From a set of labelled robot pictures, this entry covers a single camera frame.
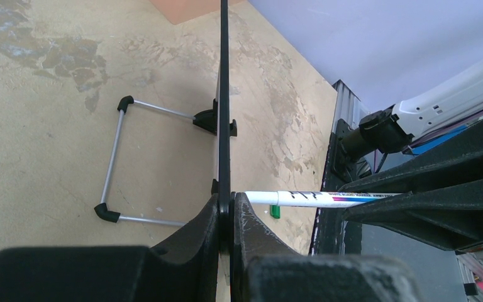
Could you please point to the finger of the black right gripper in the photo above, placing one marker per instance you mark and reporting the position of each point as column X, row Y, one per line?
column 457, row 161
column 449, row 218

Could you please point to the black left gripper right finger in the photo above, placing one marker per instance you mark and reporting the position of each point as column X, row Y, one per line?
column 264, row 268

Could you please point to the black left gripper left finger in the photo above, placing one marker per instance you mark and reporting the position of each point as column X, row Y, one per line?
column 102, row 273

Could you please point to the green marker cap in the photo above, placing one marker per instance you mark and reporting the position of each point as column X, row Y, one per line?
column 275, row 211

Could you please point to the green whiteboard marker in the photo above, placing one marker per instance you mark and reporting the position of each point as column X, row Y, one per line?
column 314, row 199

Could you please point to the white whiteboard black frame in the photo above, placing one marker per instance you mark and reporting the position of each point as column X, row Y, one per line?
column 224, row 108

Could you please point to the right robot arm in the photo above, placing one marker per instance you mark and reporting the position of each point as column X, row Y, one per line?
column 450, row 104

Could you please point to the peach plastic file organizer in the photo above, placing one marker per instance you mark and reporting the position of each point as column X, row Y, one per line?
column 179, row 11

